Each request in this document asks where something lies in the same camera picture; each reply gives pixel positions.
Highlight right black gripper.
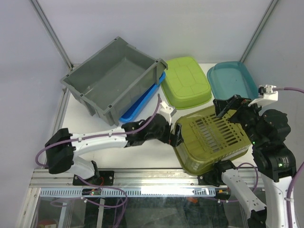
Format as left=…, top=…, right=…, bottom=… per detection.
left=213, top=93, right=267, bottom=147

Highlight teal transparent container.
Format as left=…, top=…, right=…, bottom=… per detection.
left=207, top=61, right=258, bottom=100

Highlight olive green slotted basket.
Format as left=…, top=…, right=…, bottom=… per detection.
left=174, top=106, right=251, bottom=176

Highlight lime green container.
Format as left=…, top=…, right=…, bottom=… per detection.
left=161, top=57, right=212, bottom=110

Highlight large grey crate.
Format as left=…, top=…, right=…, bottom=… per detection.
left=60, top=37, right=168, bottom=126

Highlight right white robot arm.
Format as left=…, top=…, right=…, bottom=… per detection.
left=212, top=95, right=301, bottom=228

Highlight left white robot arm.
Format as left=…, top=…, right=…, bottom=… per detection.
left=45, top=114, right=184, bottom=185

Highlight blue plastic tray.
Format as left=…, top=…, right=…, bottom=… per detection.
left=119, top=72, right=166, bottom=123

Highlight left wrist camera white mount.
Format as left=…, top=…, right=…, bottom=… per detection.
left=158, top=101, right=177, bottom=124

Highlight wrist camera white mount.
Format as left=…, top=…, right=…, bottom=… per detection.
left=248, top=85, right=278, bottom=107
left=158, top=101, right=177, bottom=124

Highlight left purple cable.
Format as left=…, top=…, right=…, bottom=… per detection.
left=35, top=94, right=164, bottom=228

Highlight aluminium mounting rail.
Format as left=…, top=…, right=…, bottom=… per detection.
left=29, top=168, right=266, bottom=190

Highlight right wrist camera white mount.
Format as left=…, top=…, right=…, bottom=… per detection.
left=248, top=85, right=278, bottom=107

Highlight white slotted cable duct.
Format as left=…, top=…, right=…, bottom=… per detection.
left=40, top=186, right=216, bottom=198

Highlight right aluminium frame post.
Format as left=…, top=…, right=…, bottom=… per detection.
left=239, top=0, right=280, bottom=63

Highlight aluminium frame post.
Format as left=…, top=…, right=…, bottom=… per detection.
left=29, top=0, right=74, bottom=70
left=239, top=0, right=280, bottom=63

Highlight left aluminium frame post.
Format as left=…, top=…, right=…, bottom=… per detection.
left=29, top=0, right=74, bottom=70

